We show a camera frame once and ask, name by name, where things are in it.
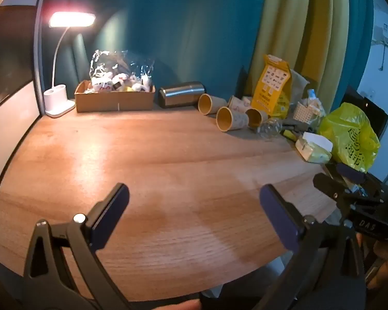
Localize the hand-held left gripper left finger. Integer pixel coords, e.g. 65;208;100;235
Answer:
23;182;130;310

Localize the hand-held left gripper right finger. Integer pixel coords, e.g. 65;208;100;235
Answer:
255;184;367;310

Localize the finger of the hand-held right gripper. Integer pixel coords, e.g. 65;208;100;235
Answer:
313;173;353;203
325;162;387;189

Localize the yellow-lined paper cup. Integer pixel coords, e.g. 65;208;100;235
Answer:
198;93;228;115
215;106;249;132
245;108;270;129

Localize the white printed paper cup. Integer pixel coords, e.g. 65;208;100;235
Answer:
228;95;253;114

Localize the person's right hand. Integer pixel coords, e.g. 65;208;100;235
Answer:
356;232;388;289

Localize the yellow-green plastic bag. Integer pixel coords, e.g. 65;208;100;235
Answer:
318;102;381;173

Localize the tissue pack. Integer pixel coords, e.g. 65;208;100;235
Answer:
294;131;333;164

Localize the black and yellow tool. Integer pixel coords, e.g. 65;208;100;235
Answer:
279;125;304;141

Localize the black chair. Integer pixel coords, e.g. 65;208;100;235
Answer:
341;86;388;140

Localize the white plastic basket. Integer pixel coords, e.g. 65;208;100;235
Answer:
292;101;313;122

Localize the clear plastic bottle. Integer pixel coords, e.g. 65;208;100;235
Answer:
256;119;284;140

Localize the small capped plastic bottle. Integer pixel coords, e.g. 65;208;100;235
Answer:
305;88;321;108

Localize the grey bag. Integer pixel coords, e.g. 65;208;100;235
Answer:
289;69;318;104

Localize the cardboard box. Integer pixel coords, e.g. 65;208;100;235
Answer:
74;81;156;113

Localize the yellow paper package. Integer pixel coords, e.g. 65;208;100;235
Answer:
251;55;292;117

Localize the white desk lamp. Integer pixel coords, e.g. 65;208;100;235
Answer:
43;11;96;119

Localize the steel tumbler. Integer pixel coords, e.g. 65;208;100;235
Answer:
158;81;208;109

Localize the clear bag of small items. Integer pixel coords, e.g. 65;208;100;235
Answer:
90;50;154;93

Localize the yellow curtain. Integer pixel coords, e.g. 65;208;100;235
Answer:
248;0;350;114

